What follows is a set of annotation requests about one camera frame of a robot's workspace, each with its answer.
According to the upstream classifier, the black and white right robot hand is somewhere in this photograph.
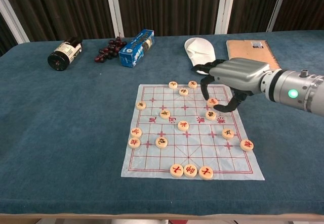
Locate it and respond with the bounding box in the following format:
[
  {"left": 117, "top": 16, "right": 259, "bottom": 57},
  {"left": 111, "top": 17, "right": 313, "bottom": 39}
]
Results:
[{"left": 191, "top": 58, "right": 270, "bottom": 113}]

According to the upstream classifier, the Chinese chess board sheet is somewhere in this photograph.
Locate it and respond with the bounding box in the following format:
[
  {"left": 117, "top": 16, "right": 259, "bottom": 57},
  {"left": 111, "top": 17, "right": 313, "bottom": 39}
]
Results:
[{"left": 120, "top": 83, "right": 265, "bottom": 181}]

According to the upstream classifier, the brown spiral notebook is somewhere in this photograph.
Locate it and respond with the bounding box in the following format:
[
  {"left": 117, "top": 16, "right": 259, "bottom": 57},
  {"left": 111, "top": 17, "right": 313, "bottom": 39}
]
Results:
[{"left": 226, "top": 39, "right": 281, "bottom": 70}]

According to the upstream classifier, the white slipper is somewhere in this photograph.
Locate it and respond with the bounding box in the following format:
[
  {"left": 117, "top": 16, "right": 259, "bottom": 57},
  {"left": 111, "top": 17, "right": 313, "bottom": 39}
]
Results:
[{"left": 184, "top": 37, "right": 217, "bottom": 76}]

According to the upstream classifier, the dark brown curtain panel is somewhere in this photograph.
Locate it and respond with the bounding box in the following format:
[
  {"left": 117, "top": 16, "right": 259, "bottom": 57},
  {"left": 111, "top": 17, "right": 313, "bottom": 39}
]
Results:
[
  {"left": 272, "top": 0, "right": 324, "bottom": 32},
  {"left": 0, "top": 14, "right": 19, "bottom": 57},
  {"left": 227, "top": 0, "right": 284, "bottom": 34},
  {"left": 115, "top": 0, "right": 224, "bottom": 38},
  {"left": 0, "top": 0, "right": 115, "bottom": 43}
]

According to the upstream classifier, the blue cardboard box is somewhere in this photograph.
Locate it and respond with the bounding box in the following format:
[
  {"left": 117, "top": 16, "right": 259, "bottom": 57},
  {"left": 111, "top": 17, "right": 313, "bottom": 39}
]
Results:
[{"left": 118, "top": 29, "right": 155, "bottom": 68}]

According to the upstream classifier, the dark red plastic grape bunch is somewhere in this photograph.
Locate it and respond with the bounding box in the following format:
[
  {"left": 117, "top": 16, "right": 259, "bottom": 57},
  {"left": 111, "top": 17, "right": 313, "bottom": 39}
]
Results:
[{"left": 94, "top": 36, "right": 128, "bottom": 63}]

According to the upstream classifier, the dark brown glass bottle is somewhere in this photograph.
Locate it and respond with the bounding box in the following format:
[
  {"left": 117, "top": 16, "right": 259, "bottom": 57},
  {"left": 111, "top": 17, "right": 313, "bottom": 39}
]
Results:
[{"left": 47, "top": 37, "right": 84, "bottom": 71}]

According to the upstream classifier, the blue table cloth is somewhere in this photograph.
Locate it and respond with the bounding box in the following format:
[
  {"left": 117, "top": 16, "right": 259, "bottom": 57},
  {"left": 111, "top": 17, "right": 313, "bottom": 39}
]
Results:
[{"left": 0, "top": 30, "right": 324, "bottom": 216}]

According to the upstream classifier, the white frame post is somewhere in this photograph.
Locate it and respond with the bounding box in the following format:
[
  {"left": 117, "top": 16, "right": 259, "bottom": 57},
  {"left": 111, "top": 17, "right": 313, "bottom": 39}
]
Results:
[
  {"left": 104, "top": 0, "right": 125, "bottom": 38},
  {"left": 0, "top": 0, "right": 30, "bottom": 45},
  {"left": 214, "top": 0, "right": 238, "bottom": 35},
  {"left": 266, "top": 0, "right": 291, "bottom": 32}
]

